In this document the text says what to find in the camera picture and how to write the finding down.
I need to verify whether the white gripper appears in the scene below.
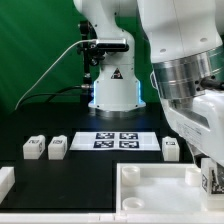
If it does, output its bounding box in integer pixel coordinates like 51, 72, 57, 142
161, 90, 224, 166

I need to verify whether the white square table top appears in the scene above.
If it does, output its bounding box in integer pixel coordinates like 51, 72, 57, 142
116, 163, 224, 214

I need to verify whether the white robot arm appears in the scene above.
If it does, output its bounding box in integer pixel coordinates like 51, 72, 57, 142
73, 0, 224, 167

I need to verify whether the white sheet with AprilTags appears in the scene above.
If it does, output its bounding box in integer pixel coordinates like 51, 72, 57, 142
70, 132, 160, 151

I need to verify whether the white obstacle block left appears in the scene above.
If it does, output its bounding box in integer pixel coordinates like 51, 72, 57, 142
0, 167, 15, 204

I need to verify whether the white front edge strip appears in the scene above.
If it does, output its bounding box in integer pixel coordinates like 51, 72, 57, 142
0, 214, 224, 224

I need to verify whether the black base cable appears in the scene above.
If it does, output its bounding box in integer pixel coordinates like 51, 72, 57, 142
20, 84, 94, 105

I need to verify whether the black camera stand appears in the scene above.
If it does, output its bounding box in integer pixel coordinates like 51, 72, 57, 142
77, 21, 103, 103

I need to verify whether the grey camera cable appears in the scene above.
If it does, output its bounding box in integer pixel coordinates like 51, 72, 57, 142
14, 39, 98, 111

